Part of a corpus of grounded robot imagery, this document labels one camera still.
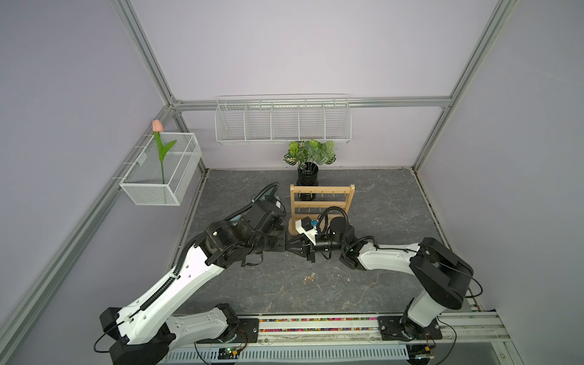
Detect pink artificial tulip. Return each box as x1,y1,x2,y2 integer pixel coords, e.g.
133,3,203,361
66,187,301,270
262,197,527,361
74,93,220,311
152,120,176,184

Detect wooden jewelry display stand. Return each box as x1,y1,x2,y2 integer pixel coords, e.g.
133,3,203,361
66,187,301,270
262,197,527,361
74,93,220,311
288,184,356,236

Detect white wire wall shelf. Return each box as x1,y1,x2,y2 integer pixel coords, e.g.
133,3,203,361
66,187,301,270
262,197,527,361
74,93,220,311
214,94,352,144

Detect white mesh wall basket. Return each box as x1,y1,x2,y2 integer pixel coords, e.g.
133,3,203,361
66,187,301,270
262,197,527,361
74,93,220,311
113,132,202,206

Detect white slotted cable duct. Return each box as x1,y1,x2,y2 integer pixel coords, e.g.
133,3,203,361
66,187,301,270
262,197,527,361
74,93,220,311
161,344,409,364

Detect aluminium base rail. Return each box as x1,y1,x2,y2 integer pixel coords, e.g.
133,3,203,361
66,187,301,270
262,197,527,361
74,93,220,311
164,310,511,352

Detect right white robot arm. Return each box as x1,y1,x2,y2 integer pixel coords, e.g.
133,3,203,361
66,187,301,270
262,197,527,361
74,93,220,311
284,217,474,342

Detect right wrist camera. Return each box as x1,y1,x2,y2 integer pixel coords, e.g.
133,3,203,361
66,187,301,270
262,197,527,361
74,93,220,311
294,217,318,245

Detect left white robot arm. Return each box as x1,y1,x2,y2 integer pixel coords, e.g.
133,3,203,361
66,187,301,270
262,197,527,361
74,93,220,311
100,198,286,364

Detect potted green plant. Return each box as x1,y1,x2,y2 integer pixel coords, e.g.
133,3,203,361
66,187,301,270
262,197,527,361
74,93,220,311
283,139,336,186

